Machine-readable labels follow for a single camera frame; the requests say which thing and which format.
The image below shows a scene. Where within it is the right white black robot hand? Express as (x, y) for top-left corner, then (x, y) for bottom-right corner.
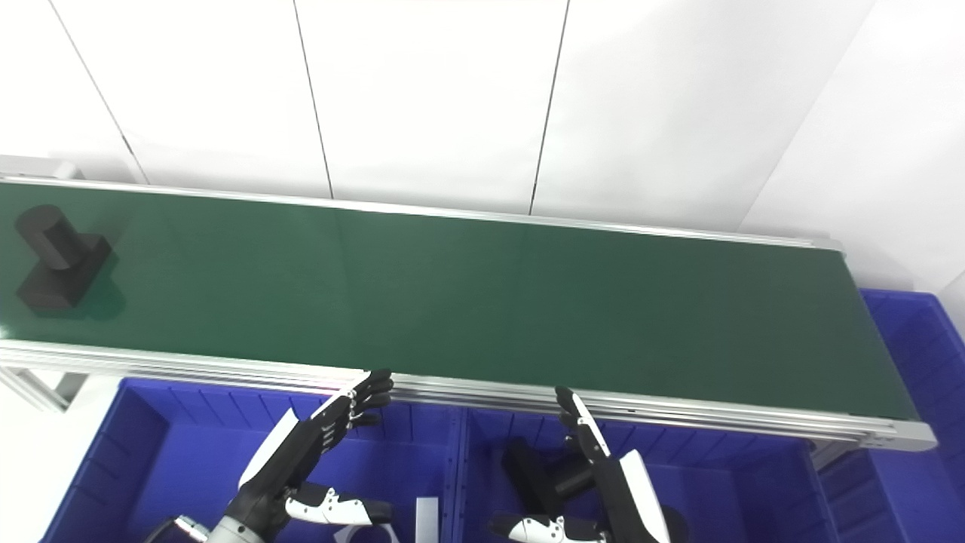
(490, 386), (688, 543)

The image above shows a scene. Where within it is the aluminium conveyor leg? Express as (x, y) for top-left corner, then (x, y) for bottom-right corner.
(0, 366), (87, 412)

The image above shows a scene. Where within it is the green conveyor belt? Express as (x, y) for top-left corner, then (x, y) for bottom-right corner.
(0, 181), (921, 423)
(0, 172), (938, 453)

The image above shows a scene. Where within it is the blue plastic bin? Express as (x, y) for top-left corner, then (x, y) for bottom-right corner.
(818, 289), (965, 543)
(452, 407), (841, 543)
(41, 377), (464, 543)

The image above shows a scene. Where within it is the white block part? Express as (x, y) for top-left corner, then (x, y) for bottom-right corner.
(416, 498), (440, 543)

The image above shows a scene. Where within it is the black cylinder-on-block part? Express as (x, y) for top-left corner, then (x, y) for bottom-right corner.
(15, 204), (114, 310)
(501, 437), (596, 521)

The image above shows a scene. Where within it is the grey conveyor end housing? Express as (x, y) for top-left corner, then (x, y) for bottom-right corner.
(0, 155), (80, 182)

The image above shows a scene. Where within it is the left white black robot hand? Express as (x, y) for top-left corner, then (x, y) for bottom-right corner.
(225, 368), (395, 540)

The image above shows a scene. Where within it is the white square part with hole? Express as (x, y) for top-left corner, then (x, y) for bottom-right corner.
(335, 524), (400, 543)

